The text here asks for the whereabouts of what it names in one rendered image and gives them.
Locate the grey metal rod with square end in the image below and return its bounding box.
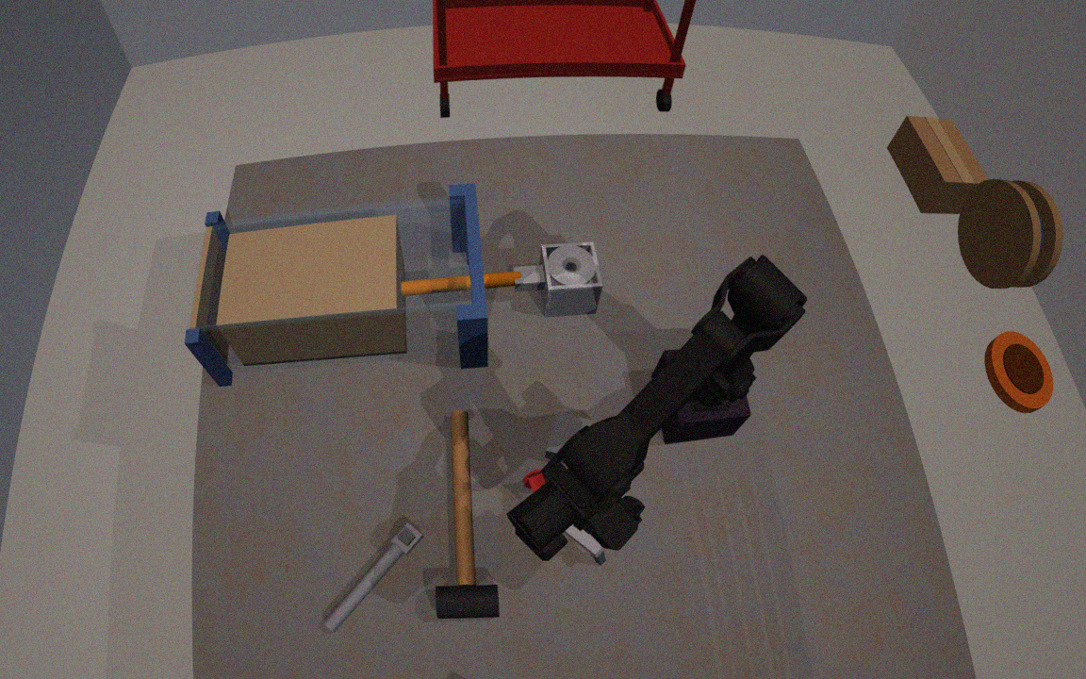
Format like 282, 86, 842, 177
324, 521, 424, 632

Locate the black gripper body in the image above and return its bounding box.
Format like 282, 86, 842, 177
515, 461, 645, 561

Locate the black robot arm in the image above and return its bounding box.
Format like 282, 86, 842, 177
506, 256, 807, 551

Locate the wooden-handled black mallet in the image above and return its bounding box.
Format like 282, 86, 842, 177
435, 410, 500, 619

